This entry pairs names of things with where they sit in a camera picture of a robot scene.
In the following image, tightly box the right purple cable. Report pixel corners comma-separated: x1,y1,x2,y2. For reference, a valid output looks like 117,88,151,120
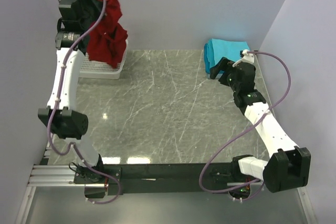
198,51,291,201

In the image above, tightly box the black base beam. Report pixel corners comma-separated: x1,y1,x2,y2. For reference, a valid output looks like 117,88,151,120
73,163,255,199

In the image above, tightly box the red t shirt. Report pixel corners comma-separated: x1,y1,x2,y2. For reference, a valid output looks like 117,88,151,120
87,0,128,68

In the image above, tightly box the purple cable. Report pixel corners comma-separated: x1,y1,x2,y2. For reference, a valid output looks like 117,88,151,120
47,0,123,205
198,51,291,201

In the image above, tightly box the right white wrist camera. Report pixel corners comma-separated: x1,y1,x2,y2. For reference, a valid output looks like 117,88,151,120
233,49,255,67

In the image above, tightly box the light turquoise folded shirt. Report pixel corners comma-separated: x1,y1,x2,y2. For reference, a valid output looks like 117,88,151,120
207,39,250,67

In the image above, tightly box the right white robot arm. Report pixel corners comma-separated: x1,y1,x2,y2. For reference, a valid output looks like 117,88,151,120
210,54,311,193

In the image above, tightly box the white plastic basket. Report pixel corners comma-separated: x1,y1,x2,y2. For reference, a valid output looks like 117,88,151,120
79,40,129,80

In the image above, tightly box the dark teal folded shirt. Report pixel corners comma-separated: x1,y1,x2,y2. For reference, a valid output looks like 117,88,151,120
204,42,219,74

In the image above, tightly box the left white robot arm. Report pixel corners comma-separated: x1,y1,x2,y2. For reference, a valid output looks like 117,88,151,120
38,0,107,168

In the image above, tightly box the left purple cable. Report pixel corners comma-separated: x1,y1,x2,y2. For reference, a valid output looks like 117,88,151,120
47,0,123,205

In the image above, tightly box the left aluminium rail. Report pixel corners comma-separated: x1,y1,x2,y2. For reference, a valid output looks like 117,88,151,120
26,134,79,188

